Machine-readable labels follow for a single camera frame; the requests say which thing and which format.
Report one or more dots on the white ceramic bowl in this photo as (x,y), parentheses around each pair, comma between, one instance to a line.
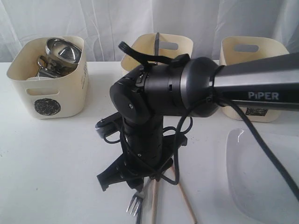
(37,78)

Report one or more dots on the shiny steel mug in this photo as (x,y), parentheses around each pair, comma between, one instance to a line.
(45,63)

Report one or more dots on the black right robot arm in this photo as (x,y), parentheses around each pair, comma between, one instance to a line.
(152,102)

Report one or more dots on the small steel fork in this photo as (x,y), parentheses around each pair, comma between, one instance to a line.
(137,199)

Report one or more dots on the cream bin with square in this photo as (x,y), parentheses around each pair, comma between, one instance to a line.
(239,49)

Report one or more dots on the wooden chopstick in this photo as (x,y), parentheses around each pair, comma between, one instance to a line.
(154,202)
(187,203)

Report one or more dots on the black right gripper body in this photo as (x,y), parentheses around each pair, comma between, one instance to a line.
(147,151)

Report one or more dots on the white backdrop curtain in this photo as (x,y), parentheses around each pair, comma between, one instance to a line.
(103,24)

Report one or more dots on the cream bin with triangle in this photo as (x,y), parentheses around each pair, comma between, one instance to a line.
(169,46)

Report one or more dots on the steel table knife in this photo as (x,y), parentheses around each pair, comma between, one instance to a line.
(156,44)

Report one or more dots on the cream bin with circle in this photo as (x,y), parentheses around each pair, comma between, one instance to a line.
(54,97)

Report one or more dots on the stainless steel bowl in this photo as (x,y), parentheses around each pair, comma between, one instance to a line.
(59,49)

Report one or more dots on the white square plate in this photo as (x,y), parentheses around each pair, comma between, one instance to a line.
(257,188)

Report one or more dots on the matte steel mug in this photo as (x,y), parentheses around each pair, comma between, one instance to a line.
(53,72)

